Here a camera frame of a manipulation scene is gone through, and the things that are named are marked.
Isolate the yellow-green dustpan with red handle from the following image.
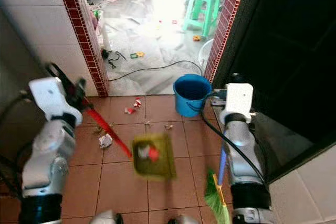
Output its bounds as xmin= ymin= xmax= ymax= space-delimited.
xmin=83 ymin=101 xmax=178 ymax=182

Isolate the green broom with blue handle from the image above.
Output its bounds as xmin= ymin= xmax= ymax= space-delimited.
xmin=204 ymin=147 xmax=233 ymax=224

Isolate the blue plastic bucket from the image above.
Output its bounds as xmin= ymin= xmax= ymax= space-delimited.
xmin=173 ymin=73 xmax=214 ymax=119

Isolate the white plastic basin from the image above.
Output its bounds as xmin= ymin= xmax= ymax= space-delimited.
xmin=198 ymin=38 xmax=215 ymax=70

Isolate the crumpled white paper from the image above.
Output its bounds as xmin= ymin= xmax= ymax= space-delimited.
xmin=98 ymin=133 xmax=114 ymax=150

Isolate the red and white wrapper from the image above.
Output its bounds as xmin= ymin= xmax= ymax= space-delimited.
xmin=124 ymin=97 xmax=143 ymax=115

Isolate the dark door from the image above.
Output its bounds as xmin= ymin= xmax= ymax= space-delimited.
xmin=214 ymin=0 xmax=336 ymax=183

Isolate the red and white trash piece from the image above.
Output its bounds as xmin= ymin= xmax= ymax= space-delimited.
xmin=138 ymin=144 xmax=160 ymax=162

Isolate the grey left robot foot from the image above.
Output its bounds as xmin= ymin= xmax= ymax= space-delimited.
xmin=90 ymin=210 xmax=124 ymax=224

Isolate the grey robot foot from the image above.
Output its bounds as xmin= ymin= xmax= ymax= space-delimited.
xmin=169 ymin=215 xmax=201 ymax=224
xmin=90 ymin=210 xmax=124 ymax=224

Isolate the grey right robot foot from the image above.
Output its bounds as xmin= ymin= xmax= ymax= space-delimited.
xmin=169 ymin=215 xmax=201 ymax=224

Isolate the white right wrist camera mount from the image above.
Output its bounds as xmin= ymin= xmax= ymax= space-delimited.
xmin=224 ymin=83 xmax=254 ymax=125

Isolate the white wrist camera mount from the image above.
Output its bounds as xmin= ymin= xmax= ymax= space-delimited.
xmin=224 ymin=83 xmax=254 ymax=125
xmin=28 ymin=77 xmax=78 ymax=128

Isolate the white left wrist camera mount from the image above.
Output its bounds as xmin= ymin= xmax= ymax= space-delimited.
xmin=28 ymin=77 xmax=78 ymax=128

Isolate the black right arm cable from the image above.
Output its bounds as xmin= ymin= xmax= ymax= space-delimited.
xmin=198 ymin=92 xmax=268 ymax=185

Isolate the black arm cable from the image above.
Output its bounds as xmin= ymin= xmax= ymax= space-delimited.
xmin=1 ymin=92 xmax=32 ymax=204
xmin=198 ymin=92 xmax=268 ymax=185

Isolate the long black floor cable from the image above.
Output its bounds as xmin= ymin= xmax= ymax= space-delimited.
xmin=109 ymin=60 xmax=205 ymax=82

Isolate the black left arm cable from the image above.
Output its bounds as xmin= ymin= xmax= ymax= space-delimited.
xmin=1 ymin=92 xmax=32 ymax=204

